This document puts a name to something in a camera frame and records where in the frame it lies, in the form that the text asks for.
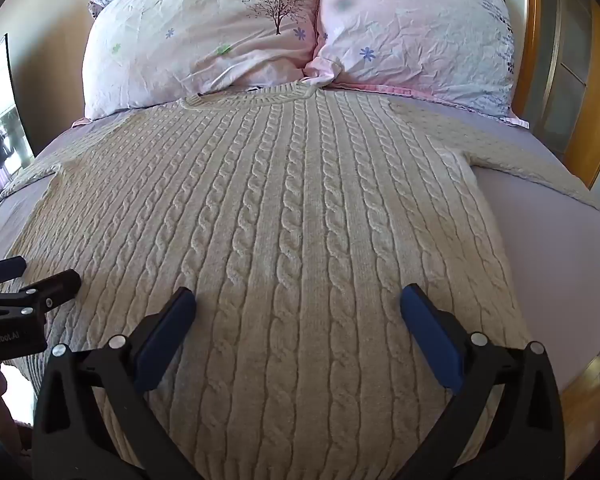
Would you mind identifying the flat screen television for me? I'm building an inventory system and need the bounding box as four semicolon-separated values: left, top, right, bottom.
0;33;37;202

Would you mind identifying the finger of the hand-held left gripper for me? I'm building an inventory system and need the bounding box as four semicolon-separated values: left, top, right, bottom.
0;269;82;317
0;255;27;287

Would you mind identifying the pink pillow with tree print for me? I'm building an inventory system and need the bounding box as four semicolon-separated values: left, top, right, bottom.
81;0;323;121

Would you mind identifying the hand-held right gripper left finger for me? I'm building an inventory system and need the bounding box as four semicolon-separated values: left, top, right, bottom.
32;287;202;480

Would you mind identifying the pink pillow with flower print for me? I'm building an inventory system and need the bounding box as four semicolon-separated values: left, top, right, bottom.
302;0;531;129

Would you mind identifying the cream cable-knit sweater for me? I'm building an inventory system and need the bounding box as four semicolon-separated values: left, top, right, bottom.
0;81;600;480

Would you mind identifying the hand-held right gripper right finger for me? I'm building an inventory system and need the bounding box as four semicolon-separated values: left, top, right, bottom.
395;283;566;480

